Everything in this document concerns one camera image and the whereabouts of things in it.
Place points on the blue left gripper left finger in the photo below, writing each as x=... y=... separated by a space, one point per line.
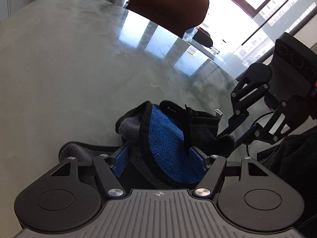
x=119 y=160

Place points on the blue and grey microfiber towel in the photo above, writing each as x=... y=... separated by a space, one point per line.
x=159 y=138

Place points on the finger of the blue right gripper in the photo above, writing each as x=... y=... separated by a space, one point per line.
x=247 y=138
x=233 y=123

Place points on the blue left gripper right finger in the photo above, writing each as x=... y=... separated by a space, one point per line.
x=199 y=162

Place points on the brown leather chair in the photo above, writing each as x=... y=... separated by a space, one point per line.
x=177 y=16

